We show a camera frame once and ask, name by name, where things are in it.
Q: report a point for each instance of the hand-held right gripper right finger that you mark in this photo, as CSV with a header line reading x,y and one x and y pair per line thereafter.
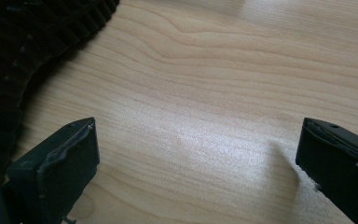
x,y
338,168

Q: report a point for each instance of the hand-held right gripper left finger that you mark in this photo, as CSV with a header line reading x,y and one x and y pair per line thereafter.
x,y
59,174

